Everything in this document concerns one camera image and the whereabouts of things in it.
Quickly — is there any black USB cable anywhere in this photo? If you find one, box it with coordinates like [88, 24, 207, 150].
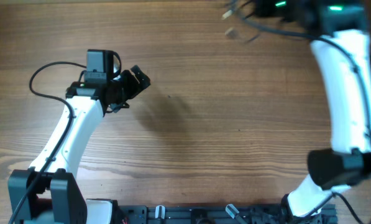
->
[221, 0, 262, 44]

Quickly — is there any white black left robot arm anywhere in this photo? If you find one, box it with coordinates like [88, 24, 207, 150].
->
[7, 49, 151, 223]

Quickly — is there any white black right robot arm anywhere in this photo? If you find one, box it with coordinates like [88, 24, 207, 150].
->
[253, 1, 371, 223]

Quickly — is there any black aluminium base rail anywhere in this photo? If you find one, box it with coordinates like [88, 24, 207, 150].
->
[113, 204, 338, 224]

